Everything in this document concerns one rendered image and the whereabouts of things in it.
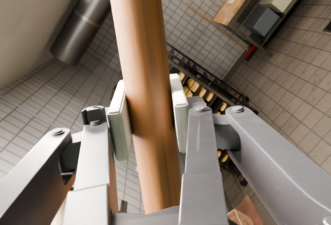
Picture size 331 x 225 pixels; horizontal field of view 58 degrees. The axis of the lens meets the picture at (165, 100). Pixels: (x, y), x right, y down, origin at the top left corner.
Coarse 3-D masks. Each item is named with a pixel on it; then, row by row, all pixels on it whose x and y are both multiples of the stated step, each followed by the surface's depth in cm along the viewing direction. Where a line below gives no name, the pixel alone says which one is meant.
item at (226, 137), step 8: (192, 96) 19; (192, 104) 18; (200, 104) 18; (216, 120) 15; (224, 120) 15; (216, 128) 15; (224, 128) 15; (232, 128) 15; (216, 136) 15; (224, 136) 15; (232, 136) 15; (224, 144) 15; (232, 144) 15; (240, 144) 15
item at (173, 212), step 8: (168, 208) 9; (176, 208) 9; (112, 216) 9; (120, 216) 9; (128, 216) 9; (136, 216) 9; (144, 216) 9; (152, 216) 9; (160, 216) 9; (168, 216) 8; (176, 216) 8; (112, 224) 8; (120, 224) 8; (128, 224) 8; (136, 224) 8; (144, 224) 8; (152, 224) 8; (160, 224) 8; (168, 224) 8; (176, 224) 8; (232, 224) 8
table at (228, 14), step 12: (228, 0) 484; (240, 0) 421; (228, 12) 443; (240, 12) 428; (276, 12) 465; (228, 24) 431; (276, 24) 441; (240, 36) 508; (252, 36) 496; (264, 36) 455
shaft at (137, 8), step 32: (128, 0) 16; (160, 0) 17; (128, 32) 17; (160, 32) 18; (128, 64) 18; (160, 64) 18; (128, 96) 19; (160, 96) 18; (160, 128) 19; (160, 160) 20; (160, 192) 20
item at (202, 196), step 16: (192, 112) 15; (208, 112) 15; (192, 128) 14; (208, 128) 13; (192, 144) 12; (208, 144) 12; (192, 160) 11; (208, 160) 11; (192, 176) 9; (208, 176) 9; (192, 192) 8; (208, 192) 8; (192, 208) 8; (208, 208) 8; (224, 208) 8; (192, 224) 7; (208, 224) 7; (224, 224) 7
